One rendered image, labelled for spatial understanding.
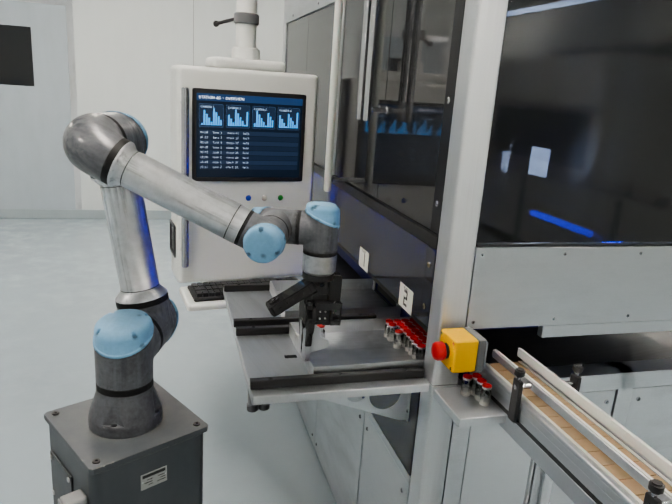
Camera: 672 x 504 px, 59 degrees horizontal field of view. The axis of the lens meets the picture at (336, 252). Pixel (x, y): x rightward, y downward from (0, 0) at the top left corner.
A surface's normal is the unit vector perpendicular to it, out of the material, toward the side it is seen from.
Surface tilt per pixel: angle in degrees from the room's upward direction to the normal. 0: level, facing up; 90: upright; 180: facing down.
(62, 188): 90
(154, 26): 90
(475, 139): 90
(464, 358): 90
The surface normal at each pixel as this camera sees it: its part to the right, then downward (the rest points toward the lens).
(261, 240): -0.05, 0.26
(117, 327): 0.06, -0.92
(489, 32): 0.26, 0.27
